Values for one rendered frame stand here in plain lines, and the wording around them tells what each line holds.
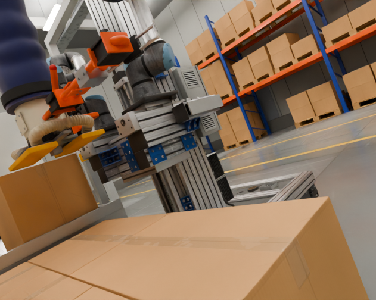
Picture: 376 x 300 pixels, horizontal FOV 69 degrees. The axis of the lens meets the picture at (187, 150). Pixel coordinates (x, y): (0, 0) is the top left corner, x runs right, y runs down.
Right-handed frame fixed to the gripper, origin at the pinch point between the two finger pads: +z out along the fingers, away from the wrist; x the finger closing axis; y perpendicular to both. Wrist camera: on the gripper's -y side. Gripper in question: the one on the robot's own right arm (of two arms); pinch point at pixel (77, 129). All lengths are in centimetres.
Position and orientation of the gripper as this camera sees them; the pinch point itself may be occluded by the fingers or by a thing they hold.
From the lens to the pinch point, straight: 163.7
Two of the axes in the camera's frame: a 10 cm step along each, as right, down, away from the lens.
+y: 6.5, -2.5, -7.2
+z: 3.7, 9.3, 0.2
